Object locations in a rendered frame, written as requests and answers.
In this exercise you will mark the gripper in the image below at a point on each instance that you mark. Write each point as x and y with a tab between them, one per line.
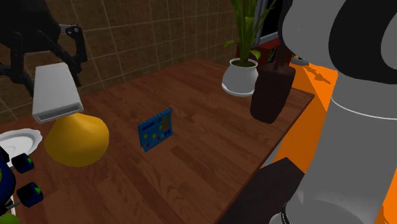
28	18

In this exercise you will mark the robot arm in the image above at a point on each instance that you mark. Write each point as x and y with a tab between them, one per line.
350	130

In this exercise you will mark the yellow cone-shaped vase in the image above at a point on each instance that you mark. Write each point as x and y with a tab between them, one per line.
77	142

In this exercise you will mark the white plate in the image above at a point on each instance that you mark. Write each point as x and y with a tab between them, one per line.
15	142

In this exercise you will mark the blue board with coloured squares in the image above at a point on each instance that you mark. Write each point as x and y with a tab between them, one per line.
155	131

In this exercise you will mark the dark blue toy with green arrows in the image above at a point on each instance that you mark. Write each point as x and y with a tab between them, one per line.
29	194

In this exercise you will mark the brown wooden table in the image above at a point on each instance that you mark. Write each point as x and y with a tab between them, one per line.
201	139

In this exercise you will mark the green plant in white pot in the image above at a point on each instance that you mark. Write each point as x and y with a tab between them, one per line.
240	77

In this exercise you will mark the red box with blue label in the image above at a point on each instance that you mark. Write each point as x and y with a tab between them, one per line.
264	51

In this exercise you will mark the window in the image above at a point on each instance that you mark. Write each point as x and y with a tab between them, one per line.
273	18

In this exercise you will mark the dark brown bag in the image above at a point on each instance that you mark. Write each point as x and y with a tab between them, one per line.
271	96

